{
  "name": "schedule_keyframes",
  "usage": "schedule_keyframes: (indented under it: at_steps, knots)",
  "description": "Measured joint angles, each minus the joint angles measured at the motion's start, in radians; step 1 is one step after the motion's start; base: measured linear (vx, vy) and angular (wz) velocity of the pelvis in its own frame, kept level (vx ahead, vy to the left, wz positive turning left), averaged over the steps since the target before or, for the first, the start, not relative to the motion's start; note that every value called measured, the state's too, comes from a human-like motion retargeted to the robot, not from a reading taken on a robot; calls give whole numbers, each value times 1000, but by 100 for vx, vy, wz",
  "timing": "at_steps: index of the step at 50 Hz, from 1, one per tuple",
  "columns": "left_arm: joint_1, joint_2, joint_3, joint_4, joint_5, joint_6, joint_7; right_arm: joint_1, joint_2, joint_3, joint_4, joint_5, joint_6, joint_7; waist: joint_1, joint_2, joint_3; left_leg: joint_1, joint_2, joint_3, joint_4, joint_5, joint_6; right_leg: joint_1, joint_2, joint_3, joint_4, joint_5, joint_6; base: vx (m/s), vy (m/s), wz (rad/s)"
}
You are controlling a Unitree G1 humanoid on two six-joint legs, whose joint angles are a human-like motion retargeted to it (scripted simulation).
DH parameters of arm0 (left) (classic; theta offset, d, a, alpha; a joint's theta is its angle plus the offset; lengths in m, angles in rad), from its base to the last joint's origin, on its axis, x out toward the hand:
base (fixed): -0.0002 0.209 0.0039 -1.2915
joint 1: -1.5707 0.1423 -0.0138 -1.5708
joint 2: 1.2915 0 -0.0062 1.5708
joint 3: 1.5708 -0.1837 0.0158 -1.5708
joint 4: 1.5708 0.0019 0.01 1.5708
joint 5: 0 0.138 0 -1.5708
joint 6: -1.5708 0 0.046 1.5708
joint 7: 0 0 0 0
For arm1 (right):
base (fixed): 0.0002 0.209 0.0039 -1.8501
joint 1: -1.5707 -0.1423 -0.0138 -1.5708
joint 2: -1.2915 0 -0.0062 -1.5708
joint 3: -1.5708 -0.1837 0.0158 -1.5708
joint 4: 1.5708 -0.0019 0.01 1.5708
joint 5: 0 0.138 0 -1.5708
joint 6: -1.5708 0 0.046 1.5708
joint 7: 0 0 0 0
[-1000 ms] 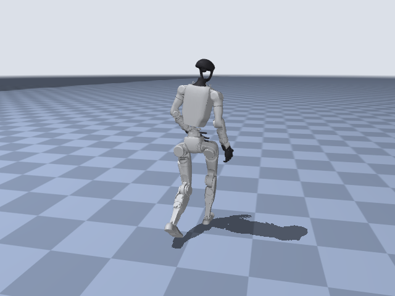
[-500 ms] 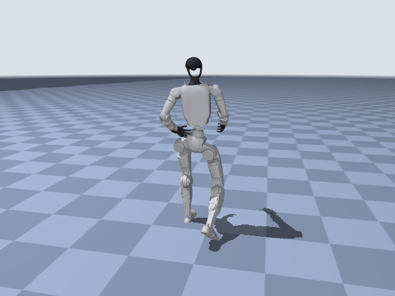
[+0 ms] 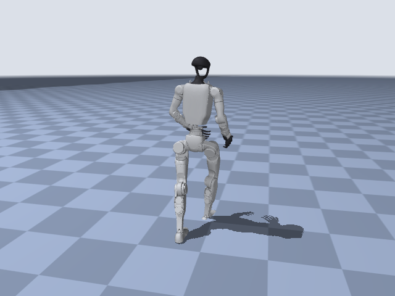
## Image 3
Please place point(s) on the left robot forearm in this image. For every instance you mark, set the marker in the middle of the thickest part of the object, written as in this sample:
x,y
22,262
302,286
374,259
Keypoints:
x,y
181,121

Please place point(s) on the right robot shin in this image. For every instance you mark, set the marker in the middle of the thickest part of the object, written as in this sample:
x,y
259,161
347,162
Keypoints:
x,y
209,197

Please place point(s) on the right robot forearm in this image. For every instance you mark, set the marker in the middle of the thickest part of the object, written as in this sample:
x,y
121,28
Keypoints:
x,y
224,128

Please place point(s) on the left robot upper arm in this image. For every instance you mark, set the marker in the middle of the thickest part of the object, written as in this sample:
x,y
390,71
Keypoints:
x,y
178,96

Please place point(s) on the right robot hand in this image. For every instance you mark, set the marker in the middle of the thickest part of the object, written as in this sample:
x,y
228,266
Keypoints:
x,y
227,141

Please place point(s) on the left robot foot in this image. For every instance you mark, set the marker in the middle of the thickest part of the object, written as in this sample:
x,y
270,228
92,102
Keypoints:
x,y
179,237

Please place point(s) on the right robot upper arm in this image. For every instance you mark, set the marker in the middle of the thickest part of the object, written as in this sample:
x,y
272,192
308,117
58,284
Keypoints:
x,y
217,94

